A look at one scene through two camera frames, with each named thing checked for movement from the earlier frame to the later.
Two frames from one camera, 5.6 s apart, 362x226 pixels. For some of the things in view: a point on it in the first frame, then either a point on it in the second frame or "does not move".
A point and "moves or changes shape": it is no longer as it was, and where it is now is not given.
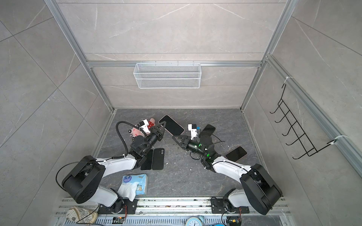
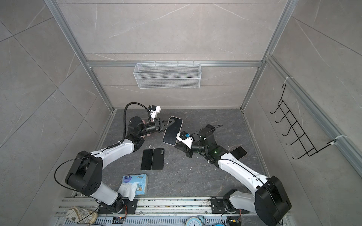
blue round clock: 193,221 does not move
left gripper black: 156,134 → 158,126
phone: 171,126 moves or changes shape
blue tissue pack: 133,185 does not move
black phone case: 158,159 does not move
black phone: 148,163 does not move
